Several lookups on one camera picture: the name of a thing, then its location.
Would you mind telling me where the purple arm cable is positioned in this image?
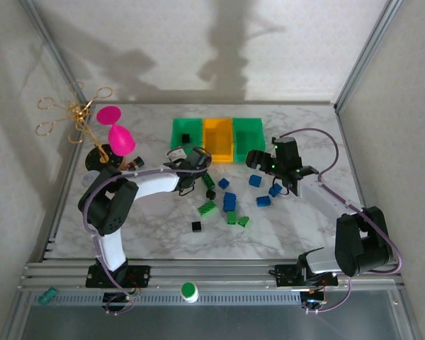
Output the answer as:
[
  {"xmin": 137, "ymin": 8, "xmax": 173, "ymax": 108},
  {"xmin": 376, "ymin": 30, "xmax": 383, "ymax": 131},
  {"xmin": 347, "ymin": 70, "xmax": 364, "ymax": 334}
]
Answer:
[
  {"xmin": 271, "ymin": 127, "xmax": 404, "ymax": 315},
  {"xmin": 83, "ymin": 144, "xmax": 213, "ymax": 316}
]

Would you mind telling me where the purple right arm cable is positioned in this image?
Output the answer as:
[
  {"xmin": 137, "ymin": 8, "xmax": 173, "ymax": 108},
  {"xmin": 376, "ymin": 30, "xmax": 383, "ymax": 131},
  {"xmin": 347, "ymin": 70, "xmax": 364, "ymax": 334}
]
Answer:
[{"xmin": 271, "ymin": 127, "xmax": 404, "ymax": 315}]

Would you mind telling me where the slotted grey cable duct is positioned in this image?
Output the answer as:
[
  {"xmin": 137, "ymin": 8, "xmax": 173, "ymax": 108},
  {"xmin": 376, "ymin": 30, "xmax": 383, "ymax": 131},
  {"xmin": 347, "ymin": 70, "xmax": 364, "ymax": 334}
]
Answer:
[{"xmin": 31, "ymin": 292, "xmax": 305, "ymax": 306}]

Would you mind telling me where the green plastic bin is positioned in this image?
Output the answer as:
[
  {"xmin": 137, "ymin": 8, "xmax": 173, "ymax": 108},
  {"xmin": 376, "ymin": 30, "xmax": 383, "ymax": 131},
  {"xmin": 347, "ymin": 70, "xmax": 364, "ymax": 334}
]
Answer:
[
  {"xmin": 169, "ymin": 118, "xmax": 205, "ymax": 159},
  {"xmin": 232, "ymin": 116, "xmax": 266, "ymax": 163}
]

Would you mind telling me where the green push button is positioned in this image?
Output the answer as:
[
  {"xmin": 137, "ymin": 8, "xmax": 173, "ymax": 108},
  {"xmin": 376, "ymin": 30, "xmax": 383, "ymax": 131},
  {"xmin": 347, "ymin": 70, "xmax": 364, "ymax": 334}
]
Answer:
[{"xmin": 180, "ymin": 281, "xmax": 200, "ymax": 304}]

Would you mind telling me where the teal plastic connector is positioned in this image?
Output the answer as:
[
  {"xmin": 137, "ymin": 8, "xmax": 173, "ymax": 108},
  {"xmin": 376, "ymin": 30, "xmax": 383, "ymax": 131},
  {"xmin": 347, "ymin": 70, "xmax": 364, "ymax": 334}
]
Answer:
[{"xmin": 38, "ymin": 286, "xmax": 57, "ymax": 306}]

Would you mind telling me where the aluminium back rail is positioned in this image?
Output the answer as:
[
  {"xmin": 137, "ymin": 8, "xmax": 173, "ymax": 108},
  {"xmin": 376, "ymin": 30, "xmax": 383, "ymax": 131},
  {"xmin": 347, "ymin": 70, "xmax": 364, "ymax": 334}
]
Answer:
[{"xmin": 90, "ymin": 100, "xmax": 337, "ymax": 106}]

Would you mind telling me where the gold wire glass stand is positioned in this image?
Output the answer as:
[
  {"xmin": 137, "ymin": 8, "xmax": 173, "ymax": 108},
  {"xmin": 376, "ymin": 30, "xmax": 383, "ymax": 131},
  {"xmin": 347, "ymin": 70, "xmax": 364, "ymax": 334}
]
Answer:
[{"xmin": 35, "ymin": 81, "xmax": 125, "ymax": 171}]

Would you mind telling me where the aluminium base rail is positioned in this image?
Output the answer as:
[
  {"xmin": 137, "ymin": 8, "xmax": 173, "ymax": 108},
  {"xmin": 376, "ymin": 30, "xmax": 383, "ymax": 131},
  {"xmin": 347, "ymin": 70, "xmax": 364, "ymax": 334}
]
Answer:
[{"xmin": 19, "ymin": 260, "xmax": 407, "ymax": 293}]

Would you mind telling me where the small black controller board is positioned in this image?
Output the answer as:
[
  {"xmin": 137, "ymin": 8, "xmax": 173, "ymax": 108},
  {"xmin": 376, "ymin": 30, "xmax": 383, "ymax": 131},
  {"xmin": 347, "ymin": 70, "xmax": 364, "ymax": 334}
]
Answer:
[
  {"xmin": 101, "ymin": 292, "xmax": 137, "ymax": 315},
  {"xmin": 300, "ymin": 289, "xmax": 329, "ymax": 309}
]

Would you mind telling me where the grey metal panel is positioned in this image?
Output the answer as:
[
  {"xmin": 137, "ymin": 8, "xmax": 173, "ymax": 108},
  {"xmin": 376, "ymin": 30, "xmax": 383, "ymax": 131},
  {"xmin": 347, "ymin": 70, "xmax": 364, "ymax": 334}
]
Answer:
[{"xmin": 6, "ymin": 288, "xmax": 422, "ymax": 340}]

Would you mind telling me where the aluminium side rail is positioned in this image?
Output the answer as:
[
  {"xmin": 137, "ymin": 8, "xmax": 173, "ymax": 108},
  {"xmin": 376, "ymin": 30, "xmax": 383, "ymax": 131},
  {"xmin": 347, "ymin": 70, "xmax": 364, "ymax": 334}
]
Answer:
[
  {"xmin": 42, "ymin": 102, "xmax": 95, "ymax": 263},
  {"xmin": 334, "ymin": 102, "xmax": 385, "ymax": 263}
]

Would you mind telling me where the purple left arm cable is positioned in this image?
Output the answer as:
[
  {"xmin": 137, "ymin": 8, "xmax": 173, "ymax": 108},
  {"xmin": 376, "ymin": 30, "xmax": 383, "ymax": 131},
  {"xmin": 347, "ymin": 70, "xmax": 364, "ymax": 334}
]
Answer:
[{"xmin": 83, "ymin": 144, "xmax": 213, "ymax": 316}]

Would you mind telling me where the jar with grey lid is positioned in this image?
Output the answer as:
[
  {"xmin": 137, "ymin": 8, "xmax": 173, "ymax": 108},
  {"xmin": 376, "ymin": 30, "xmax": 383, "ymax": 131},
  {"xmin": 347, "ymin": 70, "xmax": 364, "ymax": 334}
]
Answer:
[{"xmin": 81, "ymin": 170, "xmax": 100, "ymax": 188}]

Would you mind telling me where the small dark bottle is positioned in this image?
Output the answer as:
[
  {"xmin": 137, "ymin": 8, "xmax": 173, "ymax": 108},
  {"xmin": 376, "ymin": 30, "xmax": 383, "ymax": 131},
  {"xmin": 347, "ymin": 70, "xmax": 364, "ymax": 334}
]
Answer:
[{"xmin": 126, "ymin": 155, "xmax": 145, "ymax": 171}]

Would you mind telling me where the aluminium frame post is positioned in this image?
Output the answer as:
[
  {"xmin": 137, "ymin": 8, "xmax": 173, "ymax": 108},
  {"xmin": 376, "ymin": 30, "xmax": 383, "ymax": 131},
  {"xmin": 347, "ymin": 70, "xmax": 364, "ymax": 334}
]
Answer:
[
  {"xmin": 334, "ymin": 0, "xmax": 403, "ymax": 111},
  {"xmin": 19, "ymin": 0, "xmax": 95, "ymax": 107}
]

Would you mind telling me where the yellow plastic bin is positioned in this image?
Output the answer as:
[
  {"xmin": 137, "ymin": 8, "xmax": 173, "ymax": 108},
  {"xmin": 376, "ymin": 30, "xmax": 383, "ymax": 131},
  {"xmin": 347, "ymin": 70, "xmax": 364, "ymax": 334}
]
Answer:
[{"xmin": 201, "ymin": 116, "xmax": 234, "ymax": 164}]

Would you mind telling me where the pink plastic wine glass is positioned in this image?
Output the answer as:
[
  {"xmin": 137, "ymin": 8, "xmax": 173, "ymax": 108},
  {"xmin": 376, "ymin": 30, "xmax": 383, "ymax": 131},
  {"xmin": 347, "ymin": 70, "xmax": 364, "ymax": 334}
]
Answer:
[{"xmin": 96, "ymin": 105, "xmax": 136, "ymax": 157}]

